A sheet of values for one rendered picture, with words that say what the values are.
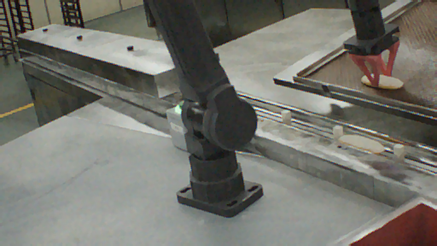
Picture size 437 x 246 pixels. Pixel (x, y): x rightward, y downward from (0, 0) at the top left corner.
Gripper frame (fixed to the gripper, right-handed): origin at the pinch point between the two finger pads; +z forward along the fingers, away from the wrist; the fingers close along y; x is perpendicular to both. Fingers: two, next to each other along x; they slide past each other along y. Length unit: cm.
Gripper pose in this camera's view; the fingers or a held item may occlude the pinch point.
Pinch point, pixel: (381, 77)
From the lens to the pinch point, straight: 112.8
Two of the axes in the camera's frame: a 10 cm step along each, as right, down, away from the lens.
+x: 5.7, 2.0, -8.0
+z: 3.0, 8.5, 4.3
